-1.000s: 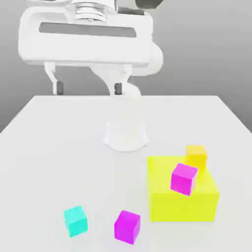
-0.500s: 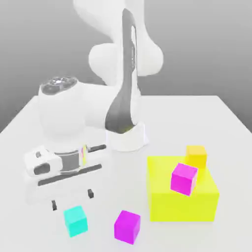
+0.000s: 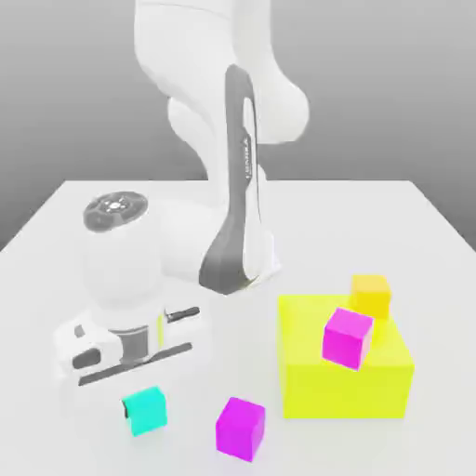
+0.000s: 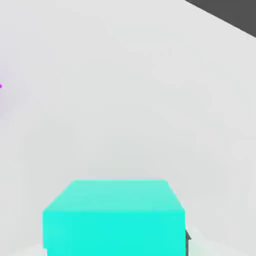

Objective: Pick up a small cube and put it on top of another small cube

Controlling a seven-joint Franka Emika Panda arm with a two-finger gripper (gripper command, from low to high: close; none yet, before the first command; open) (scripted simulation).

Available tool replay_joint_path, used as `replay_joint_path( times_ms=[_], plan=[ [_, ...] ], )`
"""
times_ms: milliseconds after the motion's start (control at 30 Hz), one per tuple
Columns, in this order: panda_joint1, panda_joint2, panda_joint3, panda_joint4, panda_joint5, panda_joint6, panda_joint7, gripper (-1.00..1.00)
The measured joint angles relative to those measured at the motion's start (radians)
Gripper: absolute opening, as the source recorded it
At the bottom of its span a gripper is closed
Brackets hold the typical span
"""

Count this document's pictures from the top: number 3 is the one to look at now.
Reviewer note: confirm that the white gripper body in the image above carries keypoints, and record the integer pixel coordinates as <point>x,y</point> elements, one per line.
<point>174,362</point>

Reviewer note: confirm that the small cyan cube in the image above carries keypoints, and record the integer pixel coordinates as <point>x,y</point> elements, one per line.
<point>147,411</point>

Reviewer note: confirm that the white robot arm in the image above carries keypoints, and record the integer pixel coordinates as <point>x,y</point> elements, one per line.
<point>223,156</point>

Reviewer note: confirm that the small magenta cube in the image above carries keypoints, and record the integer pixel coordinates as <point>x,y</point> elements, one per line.
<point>344,340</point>
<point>240,429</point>

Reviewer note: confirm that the small orange cube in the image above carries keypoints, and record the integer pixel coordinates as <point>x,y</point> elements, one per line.
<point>372,295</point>

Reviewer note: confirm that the large yellow box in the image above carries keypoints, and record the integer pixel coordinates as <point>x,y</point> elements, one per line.
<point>346,390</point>

